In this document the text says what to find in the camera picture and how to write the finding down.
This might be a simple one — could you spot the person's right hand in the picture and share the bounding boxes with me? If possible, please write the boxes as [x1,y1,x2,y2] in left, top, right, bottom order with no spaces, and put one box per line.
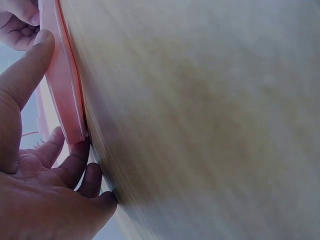
[0,0,41,52]

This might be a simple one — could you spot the person's left hand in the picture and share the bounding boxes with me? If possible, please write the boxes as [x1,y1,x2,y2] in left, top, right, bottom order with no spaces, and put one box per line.
[0,29,118,240]

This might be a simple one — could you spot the pink plastic case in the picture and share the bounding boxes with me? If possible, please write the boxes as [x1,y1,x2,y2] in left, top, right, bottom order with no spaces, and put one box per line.
[38,0,88,145]

